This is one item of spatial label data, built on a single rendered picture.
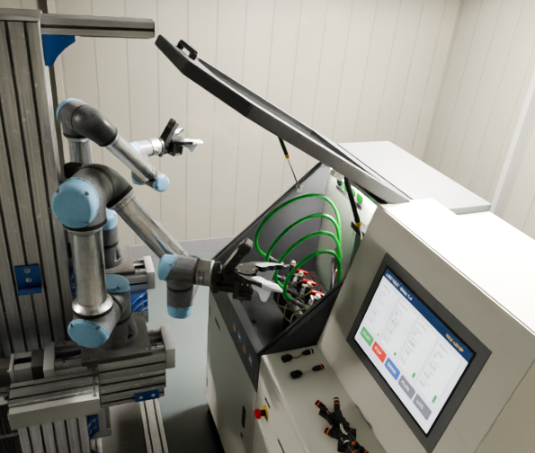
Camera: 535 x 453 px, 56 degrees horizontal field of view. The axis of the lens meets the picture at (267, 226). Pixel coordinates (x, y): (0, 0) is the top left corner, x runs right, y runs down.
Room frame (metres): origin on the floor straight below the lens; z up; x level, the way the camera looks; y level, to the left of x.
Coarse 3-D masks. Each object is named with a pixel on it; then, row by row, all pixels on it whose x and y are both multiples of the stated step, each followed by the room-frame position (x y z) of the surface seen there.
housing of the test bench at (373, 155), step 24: (360, 144) 2.26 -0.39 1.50; (384, 144) 2.30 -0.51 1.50; (384, 168) 1.98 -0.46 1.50; (408, 168) 2.00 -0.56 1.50; (432, 168) 2.03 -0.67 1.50; (408, 192) 1.75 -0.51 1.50; (432, 192) 1.77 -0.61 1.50; (456, 192) 1.79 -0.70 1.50; (480, 216) 1.66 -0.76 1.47; (504, 240) 1.49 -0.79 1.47; (528, 240) 1.51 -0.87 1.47; (528, 264) 1.35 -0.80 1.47
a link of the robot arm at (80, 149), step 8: (64, 104) 1.88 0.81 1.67; (72, 104) 1.86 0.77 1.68; (80, 104) 1.85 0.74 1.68; (88, 104) 1.87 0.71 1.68; (56, 112) 1.89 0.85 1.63; (64, 112) 1.85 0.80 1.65; (72, 112) 1.82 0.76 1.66; (64, 120) 1.85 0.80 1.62; (64, 128) 1.85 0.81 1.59; (72, 128) 1.82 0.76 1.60; (64, 136) 1.86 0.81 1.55; (72, 136) 1.84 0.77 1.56; (80, 136) 1.85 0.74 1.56; (72, 144) 1.86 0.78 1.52; (80, 144) 1.86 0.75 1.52; (88, 144) 1.88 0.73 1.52; (72, 152) 1.86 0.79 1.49; (80, 152) 1.86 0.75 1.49; (88, 152) 1.88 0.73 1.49; (72, 160) 1.86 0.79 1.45; (80, 160) 1.86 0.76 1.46; (88, 160) 1.88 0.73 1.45
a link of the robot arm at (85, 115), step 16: (80, 112) 1.80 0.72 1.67; (96, 112) 1.82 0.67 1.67; (80, 128) 1.78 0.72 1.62; (96, 128) 1.78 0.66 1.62; (112, 128) 1.83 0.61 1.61; (112, 144) 1.82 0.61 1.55; (128, 144) 1.88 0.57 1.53; (128, 160) 1.87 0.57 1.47; (144, 160) 1.93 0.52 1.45; (144, 176) 1.93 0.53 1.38; (160, 176) 1.97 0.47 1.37
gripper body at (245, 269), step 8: (216, 264) 1.18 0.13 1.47; (240, 264) 1.20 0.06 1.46; (248, 264) 1.21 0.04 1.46; (216, 272) 1.16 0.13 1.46; (232, 272) 1.17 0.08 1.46; (240, 272) 1.15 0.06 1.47; (248, 272) 1.16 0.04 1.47; (256, 272) 1.19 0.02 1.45; (216, 280) 1.16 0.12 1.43; (224, 280) 1.17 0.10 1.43; (232, 280) 1.17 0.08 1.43; (240, 280) 1.15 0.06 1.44; (216, 288) 1.16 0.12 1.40; (224, 288) 1.16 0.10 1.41; (232, 288) 1.16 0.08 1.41; (240, 288) 1.15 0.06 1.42; (248, 288) 1.15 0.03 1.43; (240, 296) 1.15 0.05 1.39; (248, 296) 1.14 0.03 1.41
